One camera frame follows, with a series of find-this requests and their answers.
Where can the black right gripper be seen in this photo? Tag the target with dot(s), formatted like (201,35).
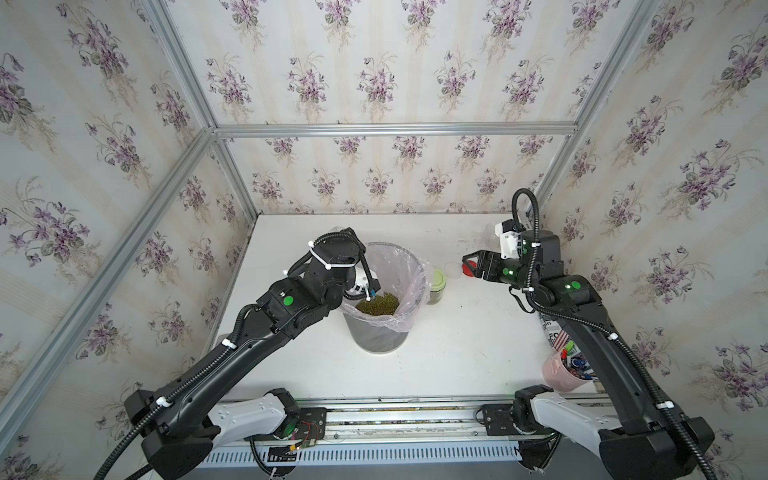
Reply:
(487,257)

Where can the red jar lid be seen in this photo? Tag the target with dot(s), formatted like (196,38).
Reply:
(469,268)

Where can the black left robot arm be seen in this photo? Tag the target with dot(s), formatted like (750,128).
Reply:
(173,421)

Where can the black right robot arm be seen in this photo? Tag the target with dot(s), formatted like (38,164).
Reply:
(651,436)

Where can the green mung beans pile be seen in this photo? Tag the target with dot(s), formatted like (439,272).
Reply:
(380,305)

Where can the green lid bean jar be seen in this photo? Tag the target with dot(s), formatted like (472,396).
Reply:
(437,288)

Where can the mesh bin with pink bag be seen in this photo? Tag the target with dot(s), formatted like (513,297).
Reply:
(381,325)

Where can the pink pen cup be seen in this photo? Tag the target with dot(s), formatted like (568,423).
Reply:
(567,369)

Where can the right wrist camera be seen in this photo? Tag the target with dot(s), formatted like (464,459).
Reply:
(509,233)

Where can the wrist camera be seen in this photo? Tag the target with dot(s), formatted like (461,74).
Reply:
(366,285)
(509,233)

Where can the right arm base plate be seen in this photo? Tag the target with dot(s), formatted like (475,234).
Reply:
(502,420)

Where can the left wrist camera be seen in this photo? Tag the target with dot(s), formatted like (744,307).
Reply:
(366,285)

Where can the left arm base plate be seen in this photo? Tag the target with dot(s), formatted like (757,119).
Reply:
(302,429)

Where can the white slotted cable duct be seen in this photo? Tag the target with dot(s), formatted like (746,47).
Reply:
(393,453)

